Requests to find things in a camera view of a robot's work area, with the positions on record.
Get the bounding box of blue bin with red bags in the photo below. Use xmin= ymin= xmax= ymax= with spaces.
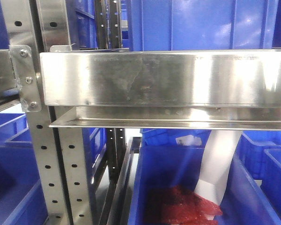
xmin=128 ymin=146 xmax=281 ymax=225

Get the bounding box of steel corner bracket plate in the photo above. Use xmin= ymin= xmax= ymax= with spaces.
xmin=9 ymin=45 xmax=42 ymax=113

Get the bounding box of large blue bin upper shelf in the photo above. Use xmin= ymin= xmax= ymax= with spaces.
xmin=127 ymin=0 xmax=279 ymax=51

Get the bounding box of stainless steel shelf beam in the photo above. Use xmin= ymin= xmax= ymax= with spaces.
xmin=40 ymin=49 xmax=281 ymax=130

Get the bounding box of perforated steel shelf upright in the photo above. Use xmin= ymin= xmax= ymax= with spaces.
xmin=1 ymin=0 xmax=93 ymax=225

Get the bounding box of black perforated rear upright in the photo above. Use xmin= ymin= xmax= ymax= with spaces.
xmin=106 ymin=128 xmax=126 ymax=183

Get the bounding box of blue bin lower left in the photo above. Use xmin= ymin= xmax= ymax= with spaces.
xmin=0 ymin=113 xmax=47 ymax=225

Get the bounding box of blue bin lower right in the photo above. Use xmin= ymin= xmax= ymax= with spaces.
xmin=236 ymin=131 xmax=281 ymax=225

